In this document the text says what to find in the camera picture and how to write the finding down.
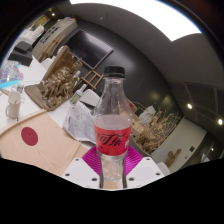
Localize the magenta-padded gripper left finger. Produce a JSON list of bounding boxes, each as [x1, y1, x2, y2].
[[61, 146, 103, 190]]

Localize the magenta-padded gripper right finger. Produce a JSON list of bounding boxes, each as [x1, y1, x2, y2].
[[122, 145, 166, 190]]

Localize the clear red-label drink bottle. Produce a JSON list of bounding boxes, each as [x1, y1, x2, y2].
[[92, 65, 134, 184]]

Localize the wooden figure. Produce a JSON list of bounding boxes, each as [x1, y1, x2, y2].
[[164, 148, 183, 168]]

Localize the dried plant in grey pot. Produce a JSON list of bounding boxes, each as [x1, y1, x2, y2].
[[131, 106, 183, 156]]

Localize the printed newspaper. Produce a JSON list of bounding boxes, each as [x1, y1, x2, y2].
[[62, 100, 98, 144]]

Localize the flat round red coaster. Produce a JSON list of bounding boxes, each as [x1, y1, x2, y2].
[[20, 126, 39, 147]]

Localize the white plastic chair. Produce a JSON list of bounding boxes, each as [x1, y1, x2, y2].
[[40, 57, 56, 70], [79, 89, 101, 108]]

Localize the clear green-label bottle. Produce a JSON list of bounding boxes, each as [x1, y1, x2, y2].
[[68, 83, 88, 106]]

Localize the long wooden slat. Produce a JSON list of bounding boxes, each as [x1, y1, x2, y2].
[[0, 108, 48, 137]]

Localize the wooden sculpture model on board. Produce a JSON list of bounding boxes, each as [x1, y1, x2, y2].
[[24, 45, 84, 112]]

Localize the wooden easel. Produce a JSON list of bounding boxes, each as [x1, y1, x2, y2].
[[39, 34, 63, 63], [74, 63, 104, 91]]

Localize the white ceramic mug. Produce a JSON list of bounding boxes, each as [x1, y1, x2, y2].
[[4, 90, 26, 119]]

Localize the small white-lidded jar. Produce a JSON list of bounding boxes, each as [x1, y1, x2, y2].
[[16, 81, 25, 94]]

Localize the large flat black box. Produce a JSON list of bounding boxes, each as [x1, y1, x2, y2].
[[7, 49, 34, 67]]

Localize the small black box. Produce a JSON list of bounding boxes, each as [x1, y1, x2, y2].
[[13, 40, 33, 54]]

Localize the white cabinet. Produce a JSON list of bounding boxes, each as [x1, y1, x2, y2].
[[31, 18, 78, 63]]

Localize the long ceiling light panel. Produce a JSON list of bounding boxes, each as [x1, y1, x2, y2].
[[69, 0, 203, 43]]

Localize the black wall television screen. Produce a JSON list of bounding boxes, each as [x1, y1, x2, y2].
[[61, 29, 114, 70]]

